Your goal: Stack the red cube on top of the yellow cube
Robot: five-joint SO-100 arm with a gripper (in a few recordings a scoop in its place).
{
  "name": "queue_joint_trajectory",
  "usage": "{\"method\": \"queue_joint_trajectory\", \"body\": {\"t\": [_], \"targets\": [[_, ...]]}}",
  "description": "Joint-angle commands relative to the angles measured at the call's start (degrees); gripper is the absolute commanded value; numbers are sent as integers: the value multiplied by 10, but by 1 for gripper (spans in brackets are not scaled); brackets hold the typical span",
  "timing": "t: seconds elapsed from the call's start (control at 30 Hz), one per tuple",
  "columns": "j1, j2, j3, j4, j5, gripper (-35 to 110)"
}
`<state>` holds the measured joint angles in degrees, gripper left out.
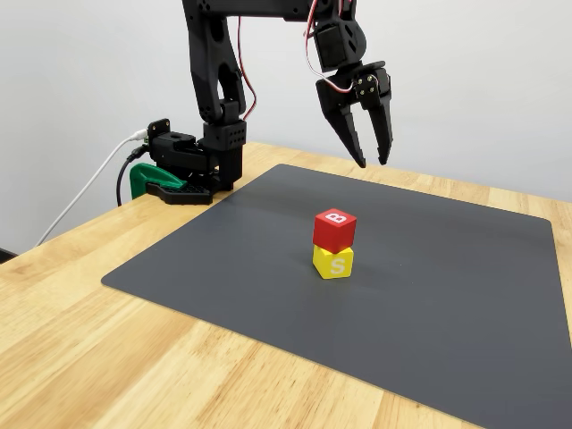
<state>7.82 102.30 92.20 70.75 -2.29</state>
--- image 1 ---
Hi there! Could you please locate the red cube with letter B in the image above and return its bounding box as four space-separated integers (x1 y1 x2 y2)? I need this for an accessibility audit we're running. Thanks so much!
311 207 358 255

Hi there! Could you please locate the black robot arm with base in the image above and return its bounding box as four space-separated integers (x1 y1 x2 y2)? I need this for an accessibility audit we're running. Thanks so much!
147 0 368 206

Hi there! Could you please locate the yellow cube with letter S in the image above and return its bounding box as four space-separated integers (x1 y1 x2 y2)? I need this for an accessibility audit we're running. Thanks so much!
311 244 355 281

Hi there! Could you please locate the green table clamp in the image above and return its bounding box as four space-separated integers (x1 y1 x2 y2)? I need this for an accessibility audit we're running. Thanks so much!
129 163 188 198

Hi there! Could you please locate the dark grey rubber mat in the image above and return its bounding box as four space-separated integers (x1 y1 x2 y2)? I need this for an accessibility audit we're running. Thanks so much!
100 163 572 429

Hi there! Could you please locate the red white black servo wire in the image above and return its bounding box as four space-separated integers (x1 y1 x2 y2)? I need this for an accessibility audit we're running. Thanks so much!
302 0 358 95
236 16 259 121

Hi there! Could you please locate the white power cable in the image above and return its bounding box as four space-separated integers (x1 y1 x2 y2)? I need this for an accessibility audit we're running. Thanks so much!
34 128 149 247

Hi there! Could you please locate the black power cable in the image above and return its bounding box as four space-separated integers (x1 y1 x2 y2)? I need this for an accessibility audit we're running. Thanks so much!
115 145 148 207

